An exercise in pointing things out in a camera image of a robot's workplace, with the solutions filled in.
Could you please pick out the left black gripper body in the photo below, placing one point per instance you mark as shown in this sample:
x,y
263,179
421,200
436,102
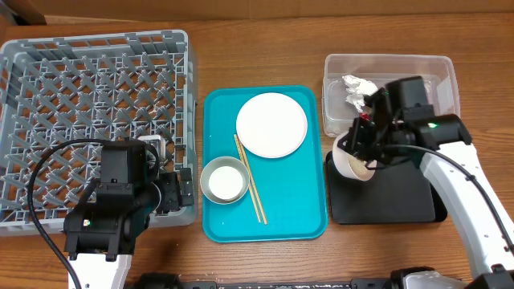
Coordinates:
x,y
179,189

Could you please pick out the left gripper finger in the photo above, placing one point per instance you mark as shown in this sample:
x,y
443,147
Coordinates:
x,y
186,181
187,200

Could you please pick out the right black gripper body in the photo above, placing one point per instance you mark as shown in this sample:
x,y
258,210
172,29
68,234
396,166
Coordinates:
x,y
384,134

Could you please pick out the small pink bowl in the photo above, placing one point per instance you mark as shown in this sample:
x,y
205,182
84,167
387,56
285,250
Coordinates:
x,y
340,159

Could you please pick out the white napkin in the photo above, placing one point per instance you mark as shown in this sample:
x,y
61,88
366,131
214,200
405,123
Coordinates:
x,y
358,89

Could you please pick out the white rice pile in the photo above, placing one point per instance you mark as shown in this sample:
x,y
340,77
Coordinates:
x,y
359,169

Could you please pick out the white paper cup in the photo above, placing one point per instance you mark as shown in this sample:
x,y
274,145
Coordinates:
x,y
226,183

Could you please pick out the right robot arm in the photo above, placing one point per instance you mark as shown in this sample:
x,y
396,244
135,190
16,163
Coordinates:
x,y
448,160

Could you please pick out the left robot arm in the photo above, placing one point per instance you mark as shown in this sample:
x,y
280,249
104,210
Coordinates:
x,y
115,208

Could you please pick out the clear plastic waste bin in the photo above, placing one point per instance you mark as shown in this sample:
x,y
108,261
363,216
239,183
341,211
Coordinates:
x,y
437,71

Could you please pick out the grey shallow bowl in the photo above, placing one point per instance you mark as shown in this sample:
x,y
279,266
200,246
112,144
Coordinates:
x,y
212,166

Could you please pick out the wooden chopstick right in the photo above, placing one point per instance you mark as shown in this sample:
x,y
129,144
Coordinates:
x,y
253,189

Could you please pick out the black rectangular tray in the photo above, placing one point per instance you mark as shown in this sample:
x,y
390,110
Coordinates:
x,y
399,194

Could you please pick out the grey plastic dish rack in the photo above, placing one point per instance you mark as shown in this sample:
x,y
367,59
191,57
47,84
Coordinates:
x,y
60,97

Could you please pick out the teal plastic serving tray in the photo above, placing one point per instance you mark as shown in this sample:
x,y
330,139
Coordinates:
x,y
291,189

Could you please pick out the large white round plate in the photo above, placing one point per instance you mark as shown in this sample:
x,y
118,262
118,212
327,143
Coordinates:
x,y
271,125

